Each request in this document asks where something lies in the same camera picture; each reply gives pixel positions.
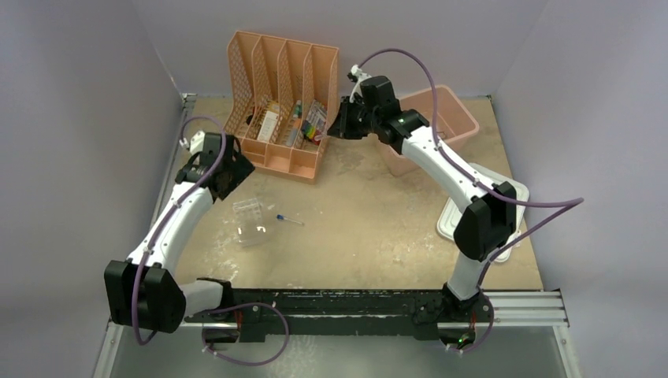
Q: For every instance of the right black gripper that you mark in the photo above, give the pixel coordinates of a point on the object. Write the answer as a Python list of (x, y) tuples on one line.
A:
[(341, 128)]

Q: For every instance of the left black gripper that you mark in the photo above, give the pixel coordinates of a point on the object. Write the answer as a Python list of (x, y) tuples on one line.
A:
[(243, 169)]

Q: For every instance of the clear test tube rack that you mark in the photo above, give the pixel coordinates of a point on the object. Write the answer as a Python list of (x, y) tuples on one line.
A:
[(251, 227)]

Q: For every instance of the blue capped test tube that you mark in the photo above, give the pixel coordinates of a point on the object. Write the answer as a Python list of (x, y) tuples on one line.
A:
[(288, 219)]

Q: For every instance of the white plastic bin lid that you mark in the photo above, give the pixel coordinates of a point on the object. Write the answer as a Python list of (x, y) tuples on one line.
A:
[(451, 214)]

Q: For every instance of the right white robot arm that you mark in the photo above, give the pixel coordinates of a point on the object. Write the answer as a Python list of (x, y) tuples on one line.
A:
[(488, 211)]

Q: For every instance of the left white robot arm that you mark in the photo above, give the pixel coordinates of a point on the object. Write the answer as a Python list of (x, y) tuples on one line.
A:
[(141, 290)]

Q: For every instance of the white orange box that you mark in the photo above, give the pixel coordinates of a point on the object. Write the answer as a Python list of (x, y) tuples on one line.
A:
[(269, 122)]

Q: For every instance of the green capped tube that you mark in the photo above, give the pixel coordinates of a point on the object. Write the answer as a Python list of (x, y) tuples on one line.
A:
[(294, 124)]

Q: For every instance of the orange plastic file organizer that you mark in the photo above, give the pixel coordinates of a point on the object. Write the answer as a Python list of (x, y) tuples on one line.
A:
[(265, 68)]

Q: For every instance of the pink plastic bin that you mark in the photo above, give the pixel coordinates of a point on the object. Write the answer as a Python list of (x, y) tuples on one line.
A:
[(455, 125)]

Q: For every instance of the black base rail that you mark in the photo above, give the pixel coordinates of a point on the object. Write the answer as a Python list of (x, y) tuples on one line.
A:
[(421, 314)]

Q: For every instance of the aluminium frame rail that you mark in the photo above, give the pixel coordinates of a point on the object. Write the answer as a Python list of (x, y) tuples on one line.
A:
[(528, 308)]

